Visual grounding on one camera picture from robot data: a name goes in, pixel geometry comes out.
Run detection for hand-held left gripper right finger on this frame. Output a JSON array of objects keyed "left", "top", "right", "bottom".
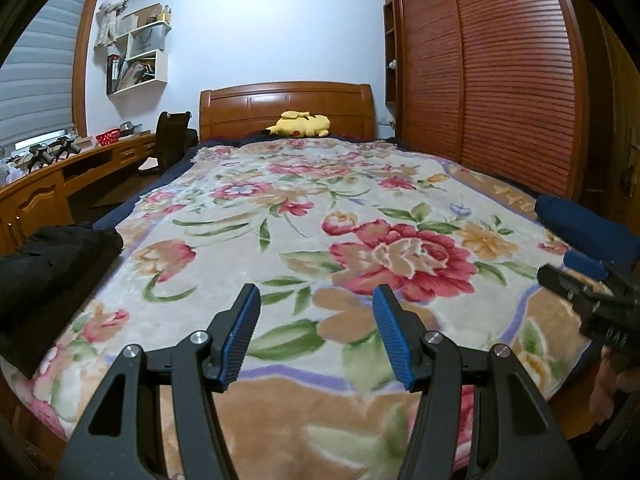
[{"left": 372, "top": 284, "right": 583, "bottom": 480}]

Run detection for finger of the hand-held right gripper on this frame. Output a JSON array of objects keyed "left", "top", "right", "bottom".
[
  {"left": 563, "top": 251, "right": 640, "bottom": 301},
  {"left": 537, "top": 264, "right": 601, "bottom": 319}
]

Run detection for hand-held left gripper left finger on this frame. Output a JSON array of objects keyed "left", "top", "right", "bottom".
[{"left": 55, "top": 283, "right": 262, "bottom": 480}]

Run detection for blue suit jacket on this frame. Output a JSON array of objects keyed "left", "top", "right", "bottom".
[{"left": 534, "top": 194, "right": 640, "bottom": 266}]

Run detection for person's right hand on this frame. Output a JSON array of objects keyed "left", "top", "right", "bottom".
[{"left": 589, "top": 346, "right": 640, "bottom": 426}]

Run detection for floral blanket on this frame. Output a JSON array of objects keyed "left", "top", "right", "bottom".
[{"left": 10, "top": 137, "right": 608, "bottom": 480}]

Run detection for black folded clothing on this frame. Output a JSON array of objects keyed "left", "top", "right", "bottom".
[{"left": 0, "top": 225, "right": 124, "bottom": 376}]

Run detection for wooden louvred wardrobe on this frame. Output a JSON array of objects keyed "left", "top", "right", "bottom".
[{"left": 382, "top": 0, "right": 640, "bottom": 226}]

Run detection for dark office chair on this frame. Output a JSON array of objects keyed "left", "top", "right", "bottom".
[{"left": 137, "top": 110, "right": 198, "bottom": 176}]

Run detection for yellow plush toy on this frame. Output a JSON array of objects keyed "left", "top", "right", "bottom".
[{"left": 264, "top": 109, "right": 332, "bottom": 138}]

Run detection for wooden bed headboard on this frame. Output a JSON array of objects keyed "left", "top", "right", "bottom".
[{"left": 199, "top": 81, "right": 376, "bottom": 142}]

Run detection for wooden desk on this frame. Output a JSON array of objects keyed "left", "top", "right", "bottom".
[{"left": 0, "top": 132, "right": 158, "bottom": 256}]

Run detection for black clamp tool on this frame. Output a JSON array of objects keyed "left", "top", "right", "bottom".
[
  {"left": 27, "top": 142, "right": 53, "bottom": 166},
  {"left": 52, "top": 135, "right": 81, "bottom": 157}
]

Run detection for stack of papers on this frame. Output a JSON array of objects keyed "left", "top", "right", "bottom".
[{"left": 120, "top": 60, "right": 157, "bottom": 90}]

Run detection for black binders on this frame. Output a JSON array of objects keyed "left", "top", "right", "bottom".
[{"left": 107, "top": 54, "right": 122, "bottom": 95}]

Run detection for grey paper bag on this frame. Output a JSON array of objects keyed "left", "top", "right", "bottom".
[{"left": 127, "top": 26, "right": 168, "bottom": 58}]

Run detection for grey window blind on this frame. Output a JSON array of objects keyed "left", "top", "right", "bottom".
[{"left": 0, "top": 0, "right": 91, "bottom": 143}]

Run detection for cardboard box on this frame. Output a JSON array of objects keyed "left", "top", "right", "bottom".
[{"left": 134, "top": 4, "right": 166, "bottom": 26}]

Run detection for cream cloth bundle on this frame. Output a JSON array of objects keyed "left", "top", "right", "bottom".
[{"left": 95, "top": 0, "right": 131, "bottom": 50}]

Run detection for wooden bed frame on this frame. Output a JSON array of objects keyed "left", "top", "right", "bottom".
[{"left": 0, "top": 355, "right": 608, "bottom": 480}]

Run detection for white wall shelf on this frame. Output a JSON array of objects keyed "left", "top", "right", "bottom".
[{"left": 106, "top": 20, "right": 173, "bottom": 96}]

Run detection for wooden window frame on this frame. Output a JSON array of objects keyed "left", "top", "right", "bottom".
[{"left": 71, "top": 0, "right": 106, "bottom": 136}]

